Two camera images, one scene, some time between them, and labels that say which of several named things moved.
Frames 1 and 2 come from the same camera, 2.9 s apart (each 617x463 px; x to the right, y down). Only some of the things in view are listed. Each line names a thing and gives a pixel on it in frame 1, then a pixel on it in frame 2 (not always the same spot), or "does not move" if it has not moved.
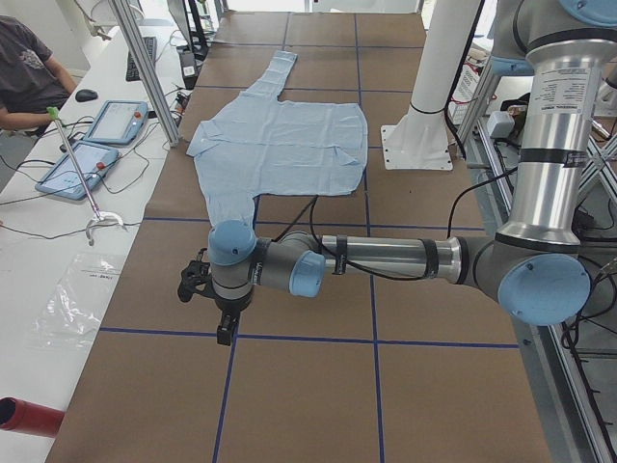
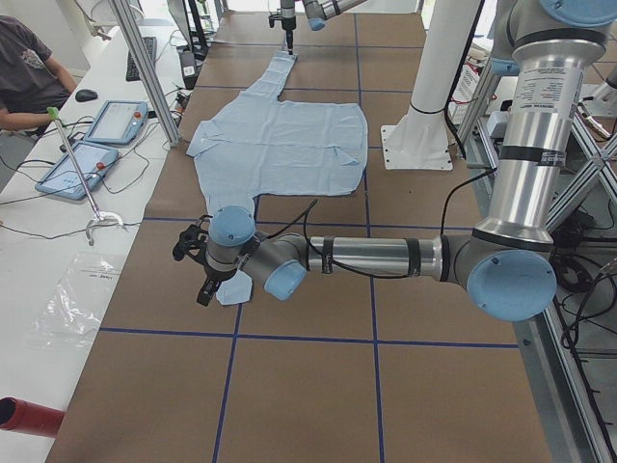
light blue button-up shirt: [258, 146] does not move
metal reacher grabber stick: [53, 113] does not move
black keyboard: [131, 71] does not move
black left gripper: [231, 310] to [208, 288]
